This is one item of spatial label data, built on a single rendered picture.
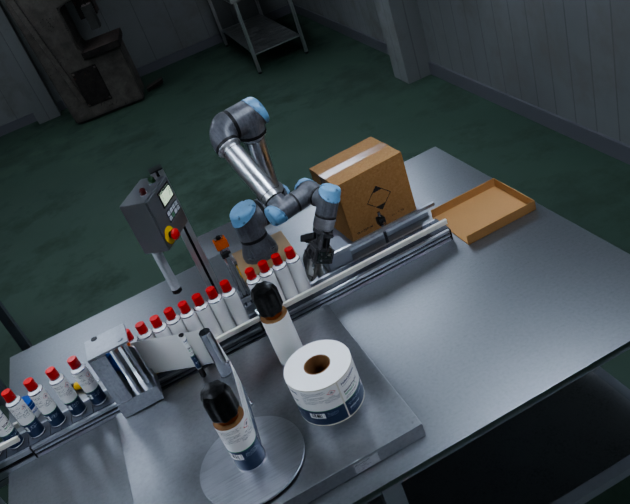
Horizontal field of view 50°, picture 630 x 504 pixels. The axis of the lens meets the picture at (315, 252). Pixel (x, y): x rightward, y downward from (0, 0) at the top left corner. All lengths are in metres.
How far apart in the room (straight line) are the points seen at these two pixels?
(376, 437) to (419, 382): 0.26
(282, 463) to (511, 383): 0.68
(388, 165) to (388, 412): 1.06
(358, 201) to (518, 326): 0.82
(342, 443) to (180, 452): 0.51
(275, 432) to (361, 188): 1.04
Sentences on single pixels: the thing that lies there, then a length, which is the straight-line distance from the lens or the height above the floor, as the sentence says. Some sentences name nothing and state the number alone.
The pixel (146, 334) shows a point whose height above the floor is 1.05.
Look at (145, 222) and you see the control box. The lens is 2.19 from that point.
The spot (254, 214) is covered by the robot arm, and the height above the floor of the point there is 1.06.
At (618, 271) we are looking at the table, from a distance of 2.33.
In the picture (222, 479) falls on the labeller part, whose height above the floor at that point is 0.89.
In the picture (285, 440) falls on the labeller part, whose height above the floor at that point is 0.89.
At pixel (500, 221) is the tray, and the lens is 2.58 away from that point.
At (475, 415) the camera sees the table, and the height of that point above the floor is 0.83.
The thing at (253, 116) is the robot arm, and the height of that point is 1.45.
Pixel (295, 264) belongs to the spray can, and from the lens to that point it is 2.36.
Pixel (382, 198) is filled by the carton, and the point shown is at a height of 0.97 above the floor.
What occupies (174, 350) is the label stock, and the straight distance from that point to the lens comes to 2.29.
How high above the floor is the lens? 2.30
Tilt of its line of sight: 32 degrees down
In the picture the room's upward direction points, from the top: 21 degrees counter-clockwise
